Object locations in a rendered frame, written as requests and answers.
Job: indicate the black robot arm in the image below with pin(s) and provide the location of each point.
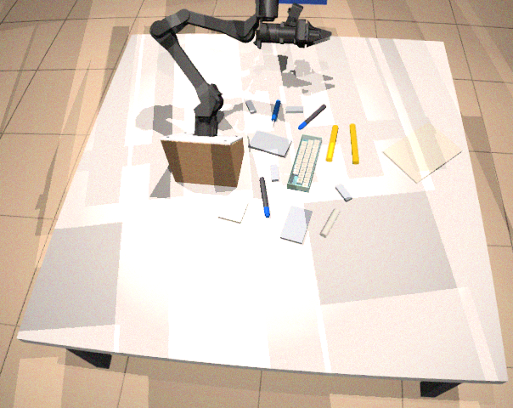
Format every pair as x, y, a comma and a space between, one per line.
165, 33

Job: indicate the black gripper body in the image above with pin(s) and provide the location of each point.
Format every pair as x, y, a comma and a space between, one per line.
292, 34

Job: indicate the blue stylus with grey tip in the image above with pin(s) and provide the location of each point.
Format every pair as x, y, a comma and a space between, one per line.
276, 111

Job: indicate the black stylus with blue tip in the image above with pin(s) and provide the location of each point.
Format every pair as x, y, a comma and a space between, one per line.
264, 197
312, 116

